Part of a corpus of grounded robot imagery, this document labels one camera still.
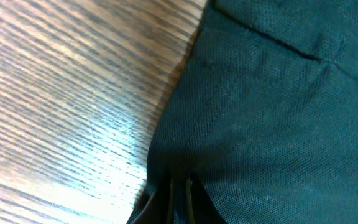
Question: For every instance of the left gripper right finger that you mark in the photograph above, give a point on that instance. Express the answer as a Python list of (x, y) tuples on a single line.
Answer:
[(200, 208)]

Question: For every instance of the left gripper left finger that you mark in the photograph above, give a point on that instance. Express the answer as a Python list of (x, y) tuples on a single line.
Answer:
[(159, 209)]

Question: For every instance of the black t-shirt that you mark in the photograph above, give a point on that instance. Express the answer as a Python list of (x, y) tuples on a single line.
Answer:
[(265, 114)]

